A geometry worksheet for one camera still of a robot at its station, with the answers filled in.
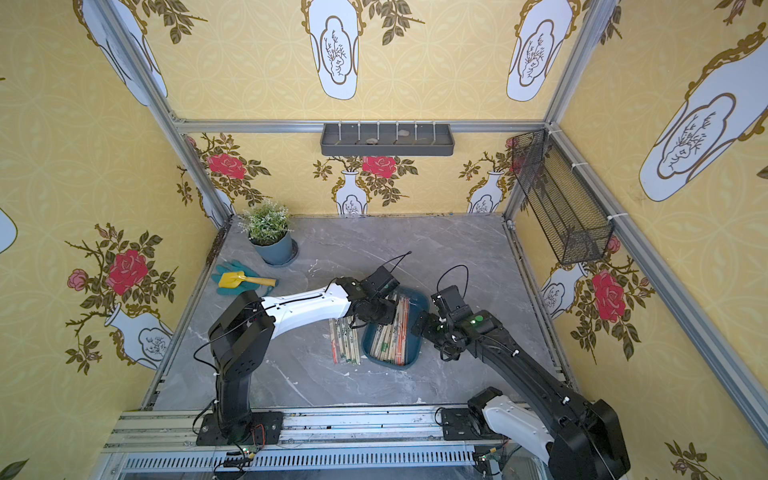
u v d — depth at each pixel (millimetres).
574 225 1004
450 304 627
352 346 875
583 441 385
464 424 735
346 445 721
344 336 896
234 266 1047
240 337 482
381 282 705
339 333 899
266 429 728
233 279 1013
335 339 879
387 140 920
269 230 949
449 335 612
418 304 932
